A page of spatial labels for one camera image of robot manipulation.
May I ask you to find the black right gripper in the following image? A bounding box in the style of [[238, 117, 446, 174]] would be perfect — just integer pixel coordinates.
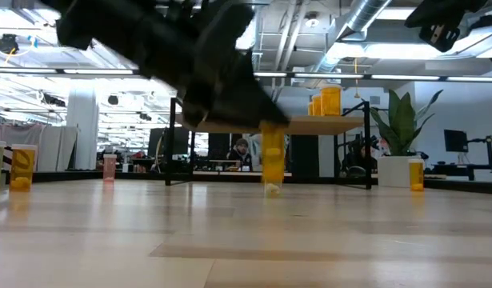
[[404, 0, 489, 53]]

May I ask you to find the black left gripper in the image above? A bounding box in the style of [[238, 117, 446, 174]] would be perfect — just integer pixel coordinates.
[[141, 0, 290, 130]]

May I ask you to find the small orange pill bottle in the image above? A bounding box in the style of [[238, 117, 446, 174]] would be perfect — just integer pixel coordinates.
[[259, 122, 286, 186], [9, 143, 38, 193], [408, 158, 426, 193]]

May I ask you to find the small pink pill bottle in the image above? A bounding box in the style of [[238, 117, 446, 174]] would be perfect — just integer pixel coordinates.
[[102, 154, 118, 184]]

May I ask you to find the black monitor on arm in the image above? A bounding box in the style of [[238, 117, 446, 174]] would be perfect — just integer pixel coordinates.
[[443, 128, 470, 153]]

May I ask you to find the person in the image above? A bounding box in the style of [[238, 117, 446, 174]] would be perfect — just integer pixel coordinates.
[[227, 138, 254, 172], [341, 142, 378, 177]]

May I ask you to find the light wooden desk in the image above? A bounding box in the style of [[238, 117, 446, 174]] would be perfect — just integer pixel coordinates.
[[193, 170, 262, 178]]

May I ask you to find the black upright panel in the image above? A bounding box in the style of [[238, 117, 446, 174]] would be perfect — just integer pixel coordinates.
[[290, 134, 321, 178]]

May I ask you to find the black display screen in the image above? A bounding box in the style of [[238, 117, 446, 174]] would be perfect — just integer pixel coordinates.
[[147, 126, 190, 159]]

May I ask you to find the low black desk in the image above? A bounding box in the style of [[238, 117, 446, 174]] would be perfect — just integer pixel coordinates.
[[431, 162, 492, 182]]

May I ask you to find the green plant in white pot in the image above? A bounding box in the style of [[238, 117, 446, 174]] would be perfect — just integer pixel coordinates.
[[369, 88, 445, 189]]

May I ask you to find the white column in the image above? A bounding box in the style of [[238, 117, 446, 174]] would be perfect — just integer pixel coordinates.
[[65, 86, 99, 171]]

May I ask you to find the white curtain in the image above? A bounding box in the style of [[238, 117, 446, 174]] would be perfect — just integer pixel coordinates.
[[37, 126, 78, 172]]

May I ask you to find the pink curtain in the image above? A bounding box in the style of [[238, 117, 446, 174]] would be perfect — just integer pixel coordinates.
[[0, 123, 45, 173]]

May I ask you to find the wooden shelf black metal frame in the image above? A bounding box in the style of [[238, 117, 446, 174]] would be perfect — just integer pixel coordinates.
[[165, 98, 373, 190]]

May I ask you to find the silver ventilation duct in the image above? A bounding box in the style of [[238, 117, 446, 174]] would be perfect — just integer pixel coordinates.
[[309, 0, 393, 75]]

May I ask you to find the black aluminium rig frame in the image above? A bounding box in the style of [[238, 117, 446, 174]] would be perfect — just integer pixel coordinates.
[[1, 170, 169, 186], [371, 175, 492, 196]]

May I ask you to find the black ceiling cable reel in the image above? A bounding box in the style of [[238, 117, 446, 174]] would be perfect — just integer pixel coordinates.
[[0, 34, 21, 55]]

